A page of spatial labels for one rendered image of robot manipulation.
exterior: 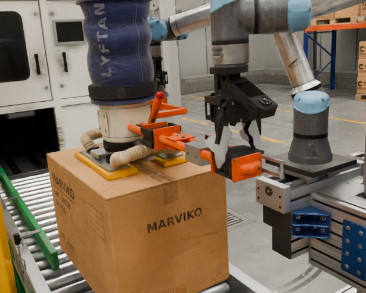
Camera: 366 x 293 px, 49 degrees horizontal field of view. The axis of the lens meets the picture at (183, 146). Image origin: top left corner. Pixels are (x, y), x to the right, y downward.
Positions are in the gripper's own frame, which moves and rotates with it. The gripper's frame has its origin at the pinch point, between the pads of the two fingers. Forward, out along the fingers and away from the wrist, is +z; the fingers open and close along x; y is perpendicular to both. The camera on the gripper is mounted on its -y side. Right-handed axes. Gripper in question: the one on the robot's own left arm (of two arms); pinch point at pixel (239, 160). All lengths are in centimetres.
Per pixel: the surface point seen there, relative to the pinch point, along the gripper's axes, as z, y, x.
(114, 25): -31, 52, 5
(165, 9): -57, 307, -155
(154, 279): 42, 31, 8
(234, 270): 62, 46, -32
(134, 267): 35.7, 30.6, 14.4
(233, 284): 65, 43, -30
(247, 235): 122, 153, -127
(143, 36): -28, 50, -4
